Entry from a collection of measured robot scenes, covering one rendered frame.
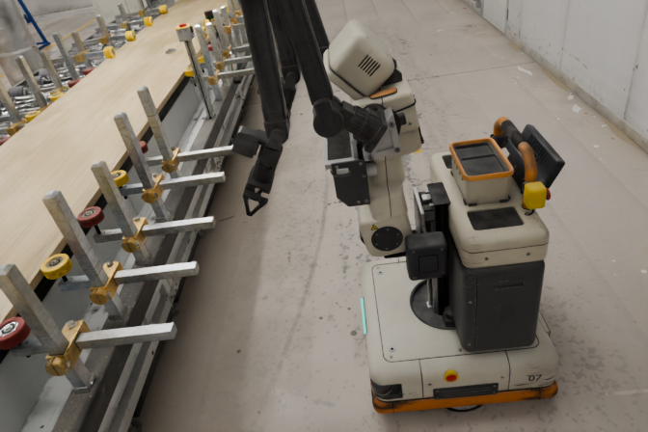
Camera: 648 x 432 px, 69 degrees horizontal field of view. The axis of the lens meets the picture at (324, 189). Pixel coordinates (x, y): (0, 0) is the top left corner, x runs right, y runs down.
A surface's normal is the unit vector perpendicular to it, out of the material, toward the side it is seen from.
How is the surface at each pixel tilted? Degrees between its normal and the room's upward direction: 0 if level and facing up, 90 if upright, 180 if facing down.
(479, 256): 90
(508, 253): 90
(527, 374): 90
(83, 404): 0
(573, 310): 0
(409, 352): 0
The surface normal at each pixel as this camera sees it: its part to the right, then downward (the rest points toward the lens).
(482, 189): 0.01, 0.58
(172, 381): -0.15, -0.83
